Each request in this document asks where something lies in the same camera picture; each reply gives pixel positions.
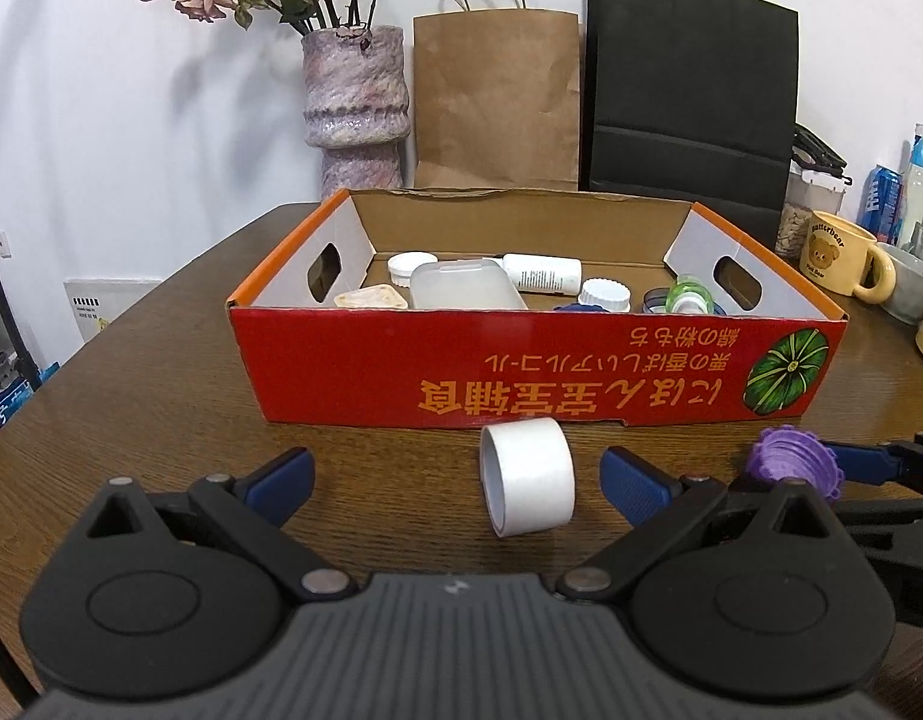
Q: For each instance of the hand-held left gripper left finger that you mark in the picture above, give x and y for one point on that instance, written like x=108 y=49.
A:
x=281 y=480

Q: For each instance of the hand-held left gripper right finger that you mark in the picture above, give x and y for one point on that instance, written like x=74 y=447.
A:
x=632 y=491

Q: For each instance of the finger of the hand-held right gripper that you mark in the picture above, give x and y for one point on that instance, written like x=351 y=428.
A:
x=889 y=517
x=859 y=463

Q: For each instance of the purple ribbed cap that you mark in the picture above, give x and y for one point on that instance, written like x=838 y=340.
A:
x=795 y=457

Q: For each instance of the smooth white round cap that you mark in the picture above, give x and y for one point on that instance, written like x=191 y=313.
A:
x=533 y=484

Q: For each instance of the red cardboard box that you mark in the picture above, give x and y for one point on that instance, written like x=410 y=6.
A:
x=356 y=390

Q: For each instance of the dark blue ribbed cap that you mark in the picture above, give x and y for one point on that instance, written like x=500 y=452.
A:
x=578 y=308

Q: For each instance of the translucent blue round lid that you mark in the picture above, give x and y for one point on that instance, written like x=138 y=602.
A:
x=655 y=301

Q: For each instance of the white ribbed bottle cap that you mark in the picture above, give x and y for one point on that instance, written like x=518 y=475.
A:
x=605 y=295
x=410 y=266

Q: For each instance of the cream triangular lid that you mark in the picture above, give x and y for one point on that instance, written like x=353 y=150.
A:
x=371 y=298

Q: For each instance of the green spray bottle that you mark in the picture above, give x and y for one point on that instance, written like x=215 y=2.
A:
x=690 y=296

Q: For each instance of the small white spray bottle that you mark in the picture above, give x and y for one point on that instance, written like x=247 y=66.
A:
x=544 y=274

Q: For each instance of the translucent plastic container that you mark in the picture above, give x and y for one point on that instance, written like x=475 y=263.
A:
x=465 y=286

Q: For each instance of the clear plastic cup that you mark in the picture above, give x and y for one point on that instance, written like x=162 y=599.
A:
x=908 y=289

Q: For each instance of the yellow bear mug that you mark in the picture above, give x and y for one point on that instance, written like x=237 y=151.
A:
x=836 y=259

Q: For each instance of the white flat box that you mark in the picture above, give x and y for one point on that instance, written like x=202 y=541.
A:
x=105 y=307

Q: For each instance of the blue drink can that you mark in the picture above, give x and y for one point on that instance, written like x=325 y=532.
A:
x=881 y=202

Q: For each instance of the clear food jar black lid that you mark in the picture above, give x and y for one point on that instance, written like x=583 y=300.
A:
x=799 y=202

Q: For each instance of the clear bottle blue cap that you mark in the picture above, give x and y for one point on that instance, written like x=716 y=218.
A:
x=915 y=187

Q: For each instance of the cluttered storage cart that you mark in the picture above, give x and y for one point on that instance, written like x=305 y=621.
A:
x=4 y=390

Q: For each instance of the mottled purple ceramic vase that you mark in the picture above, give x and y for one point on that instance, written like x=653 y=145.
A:
x=356 y=97

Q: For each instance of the black paper bag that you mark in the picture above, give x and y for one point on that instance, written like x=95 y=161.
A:
x=686 y=90

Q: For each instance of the brown paper bag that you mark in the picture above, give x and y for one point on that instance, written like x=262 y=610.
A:
x=499 y=97

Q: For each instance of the white wall socket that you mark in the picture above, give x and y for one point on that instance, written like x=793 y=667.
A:
x=2 y=244

